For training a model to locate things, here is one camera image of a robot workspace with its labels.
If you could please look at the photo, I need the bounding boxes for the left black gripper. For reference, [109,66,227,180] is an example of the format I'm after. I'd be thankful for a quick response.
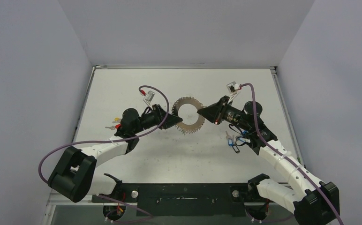
[133,104,182,134]

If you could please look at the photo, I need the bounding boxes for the metal disc keyring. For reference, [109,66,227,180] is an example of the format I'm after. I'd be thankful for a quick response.
[172,97,205,134]

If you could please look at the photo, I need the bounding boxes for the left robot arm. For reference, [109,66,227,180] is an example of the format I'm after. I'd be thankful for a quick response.
[47,104,183,203]

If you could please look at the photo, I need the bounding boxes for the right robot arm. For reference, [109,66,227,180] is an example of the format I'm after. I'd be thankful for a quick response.
[197,96,340,225]

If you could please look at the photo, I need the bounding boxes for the black tagged key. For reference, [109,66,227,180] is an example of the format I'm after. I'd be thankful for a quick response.
[232,144,240,154]

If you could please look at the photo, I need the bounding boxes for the red tagged key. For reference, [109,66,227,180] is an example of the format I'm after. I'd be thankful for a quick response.
[105,123,121,131]

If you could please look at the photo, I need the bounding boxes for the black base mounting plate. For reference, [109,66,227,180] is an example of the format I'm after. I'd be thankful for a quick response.
[91,183,278,218]

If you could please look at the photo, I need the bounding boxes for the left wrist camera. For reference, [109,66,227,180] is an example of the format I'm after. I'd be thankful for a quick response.
[143,91,156,107]

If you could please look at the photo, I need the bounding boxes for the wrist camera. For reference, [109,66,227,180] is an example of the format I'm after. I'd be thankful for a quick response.
[226,82,241,105]
[143,91,156,107]

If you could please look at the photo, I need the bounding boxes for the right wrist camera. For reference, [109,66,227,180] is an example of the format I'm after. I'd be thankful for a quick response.
[226,82,241,105]

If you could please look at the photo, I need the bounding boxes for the aluminium table frame rail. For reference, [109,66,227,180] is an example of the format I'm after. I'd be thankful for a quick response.
[45,64,324,206]

